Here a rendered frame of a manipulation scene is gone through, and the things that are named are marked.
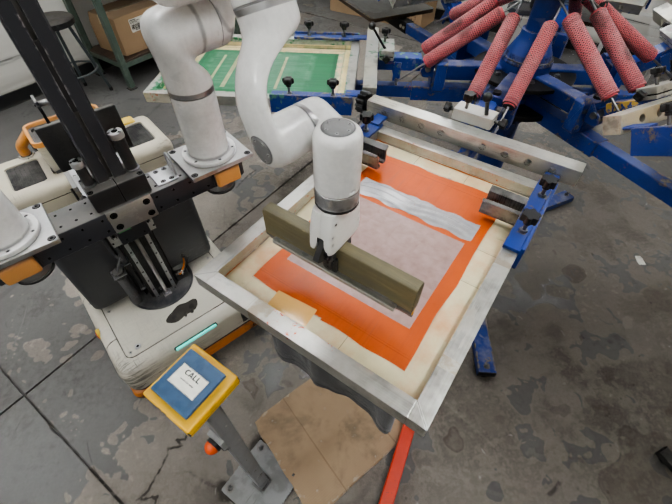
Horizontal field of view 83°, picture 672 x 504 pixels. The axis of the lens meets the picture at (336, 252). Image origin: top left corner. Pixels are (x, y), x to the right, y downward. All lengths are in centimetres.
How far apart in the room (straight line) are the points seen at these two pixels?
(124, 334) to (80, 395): 41
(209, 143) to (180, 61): 18
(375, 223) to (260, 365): 106
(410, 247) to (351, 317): 26
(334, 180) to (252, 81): 17
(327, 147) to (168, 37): 40
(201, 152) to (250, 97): 41
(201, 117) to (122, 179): 21
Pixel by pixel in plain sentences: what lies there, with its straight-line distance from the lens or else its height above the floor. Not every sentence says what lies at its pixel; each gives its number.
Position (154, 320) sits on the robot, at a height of 28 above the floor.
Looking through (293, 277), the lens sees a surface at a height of 95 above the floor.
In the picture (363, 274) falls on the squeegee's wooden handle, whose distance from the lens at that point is 72.
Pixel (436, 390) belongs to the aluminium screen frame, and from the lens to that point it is 76.
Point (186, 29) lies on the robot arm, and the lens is 85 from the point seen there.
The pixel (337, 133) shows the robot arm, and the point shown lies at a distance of 56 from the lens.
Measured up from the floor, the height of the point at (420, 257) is 95.
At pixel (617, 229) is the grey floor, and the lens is 291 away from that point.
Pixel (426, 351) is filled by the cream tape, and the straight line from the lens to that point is 83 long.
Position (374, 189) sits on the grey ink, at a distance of 113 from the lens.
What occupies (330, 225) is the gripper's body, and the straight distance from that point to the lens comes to 63.
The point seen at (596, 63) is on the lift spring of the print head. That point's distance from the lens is 156.
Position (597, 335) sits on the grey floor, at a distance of 230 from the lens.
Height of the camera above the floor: 168
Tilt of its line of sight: 49 degrees down
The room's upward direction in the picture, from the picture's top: straight up
